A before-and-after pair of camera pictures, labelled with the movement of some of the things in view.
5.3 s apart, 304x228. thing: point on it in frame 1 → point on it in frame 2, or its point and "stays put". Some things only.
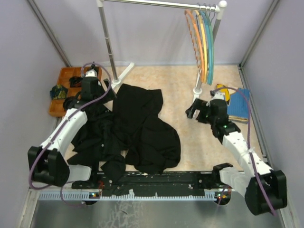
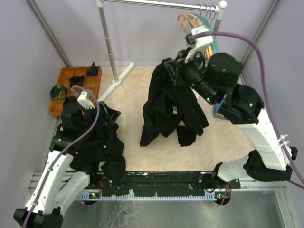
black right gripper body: [210, 118] → [187, 72]
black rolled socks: [69, 103] stays put
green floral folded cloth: [58, 91] stays put
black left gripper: [110, 95] → [108, 116]
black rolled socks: [75, 81] stays put
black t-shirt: [153, 143] → [169, 107]
